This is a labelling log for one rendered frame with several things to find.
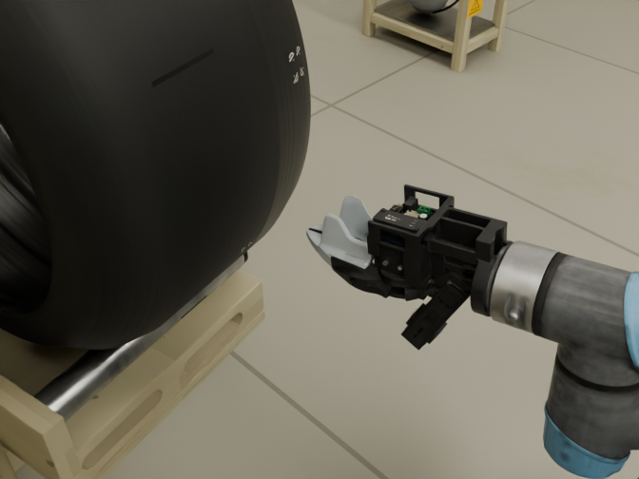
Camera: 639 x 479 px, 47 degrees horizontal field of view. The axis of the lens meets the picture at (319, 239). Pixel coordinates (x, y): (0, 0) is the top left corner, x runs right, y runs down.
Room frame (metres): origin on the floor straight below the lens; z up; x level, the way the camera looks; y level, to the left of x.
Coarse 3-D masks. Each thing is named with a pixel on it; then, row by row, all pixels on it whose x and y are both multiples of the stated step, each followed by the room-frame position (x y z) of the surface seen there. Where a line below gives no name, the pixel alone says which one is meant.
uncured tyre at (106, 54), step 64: (0, 0) 0.50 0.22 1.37; (64, 0) 0.51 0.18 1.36; (128, 0) 0.53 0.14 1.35; (192, 0) 0.57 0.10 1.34; (256, 0) 0.62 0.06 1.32; (0, 64) 0.49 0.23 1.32; (64, 64) 0.49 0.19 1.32; (128, 64) 0.50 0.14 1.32; (256, 64) 0.59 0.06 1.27; (0, 128) 0.90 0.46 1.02; (64, 128) 0.47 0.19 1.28; (128, 128) 0.48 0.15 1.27; (192, 128) 0.52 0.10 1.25; (256, 128) 0.57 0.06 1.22; (0, 192) 0.82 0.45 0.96; (64, 192) 0.47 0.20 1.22; (128, 192) 0.47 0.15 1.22; (192, 192) 0.50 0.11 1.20; (256, 192) 0.57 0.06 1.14; (0, 256) 0.73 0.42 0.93; (64, 256) 0.48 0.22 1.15; (128, 256) 0.47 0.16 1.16; (192, 256) 0.50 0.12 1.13; (0, 320) 0.58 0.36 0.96; (64, 320) 0.50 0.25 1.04; (128, 320) 0.49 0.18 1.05
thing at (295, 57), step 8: (288, 48) 0.63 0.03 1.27; (296, 48) 0.64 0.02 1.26; (288, 56) 0.63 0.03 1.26; (296, 56) 0.64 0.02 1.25; (288, 64) 0.63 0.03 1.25; (296, 64) 0.64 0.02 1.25; (296, 72) 0.63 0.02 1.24; (304, 72) 0.65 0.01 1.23; (296, 80) 0.63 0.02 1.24; (296, 88) 0.63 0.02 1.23
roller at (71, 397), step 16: (224, 272) 0.72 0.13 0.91; (208, 288) 0.69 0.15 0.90; (192, 304) 0.66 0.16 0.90; (176, 320) 0.64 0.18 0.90; (144, 336) 0.60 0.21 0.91; (160, 336) 0.61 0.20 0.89; (96, 352) 0.56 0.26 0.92; (112, 352) 0.57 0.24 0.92; (128, 352) 0.57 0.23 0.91; (144, 352) 0.59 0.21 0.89; (80, 368) 0.54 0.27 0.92; (96, 368) 0.54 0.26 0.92; (112, 368) 0.55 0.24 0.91; (48, 384) 0.52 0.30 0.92; (64, 384) 0.52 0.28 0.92; (80, 384) 0.52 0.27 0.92; (96, 384) 0.53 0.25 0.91; (48, 400) 0.49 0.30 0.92; (64, 400) 0.50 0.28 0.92; (80, 400) 0.51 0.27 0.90; (64, 416) 0.49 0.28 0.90
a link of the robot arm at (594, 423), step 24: (552, 384) 0.41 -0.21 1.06; (576, 384) 0.39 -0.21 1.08; (552, 408) 0.40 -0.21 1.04; (576, 408) 0.38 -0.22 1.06; (600, 408) 0.37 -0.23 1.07; (624, 408) 0.37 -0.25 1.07; (552, 432) 0.38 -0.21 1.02; (576, 432) 0.37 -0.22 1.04; (600, 432) 0.37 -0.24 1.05; (624, 432) 0.37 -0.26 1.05; (552, 456) 0.38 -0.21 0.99; (576, 456) 0.36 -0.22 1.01; (600, 456) 0.36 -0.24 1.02; (624, 456) 0.37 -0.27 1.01
